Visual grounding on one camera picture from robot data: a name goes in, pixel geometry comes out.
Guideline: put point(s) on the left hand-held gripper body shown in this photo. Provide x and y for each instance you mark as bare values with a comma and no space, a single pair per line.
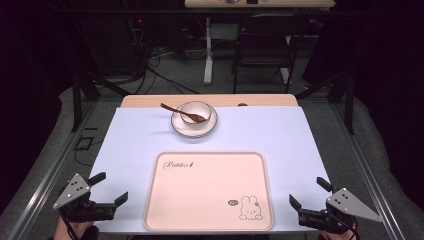
71,191

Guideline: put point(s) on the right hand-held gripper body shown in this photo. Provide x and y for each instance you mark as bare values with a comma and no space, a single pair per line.
346,203

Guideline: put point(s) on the person's right hand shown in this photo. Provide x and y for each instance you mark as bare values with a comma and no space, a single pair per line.
333,236

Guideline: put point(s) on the person's left hand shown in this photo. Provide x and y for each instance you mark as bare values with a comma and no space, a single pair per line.
63,230

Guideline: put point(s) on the pale blue table mat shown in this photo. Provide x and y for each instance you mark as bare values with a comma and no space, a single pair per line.
133,143

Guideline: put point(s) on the pink rectangular tray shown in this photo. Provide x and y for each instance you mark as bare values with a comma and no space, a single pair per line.
206,193

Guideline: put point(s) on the white saucer with dark rim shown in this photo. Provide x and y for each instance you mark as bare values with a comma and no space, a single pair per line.
191,130

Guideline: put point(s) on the brown wooden spoon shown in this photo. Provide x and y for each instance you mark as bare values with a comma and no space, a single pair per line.
173,109

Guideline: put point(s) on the white bowl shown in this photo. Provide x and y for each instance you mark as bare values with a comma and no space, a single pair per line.
196,108

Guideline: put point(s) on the black chair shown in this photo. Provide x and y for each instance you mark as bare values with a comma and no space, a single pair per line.
266,43

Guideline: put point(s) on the white desk leg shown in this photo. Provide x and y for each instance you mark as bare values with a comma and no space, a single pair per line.
208,60

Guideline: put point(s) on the aluminium rail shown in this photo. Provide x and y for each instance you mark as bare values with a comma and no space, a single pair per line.
46,180
373,180

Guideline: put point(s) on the black frame strut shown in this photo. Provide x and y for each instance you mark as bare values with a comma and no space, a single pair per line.
348,103
77,100

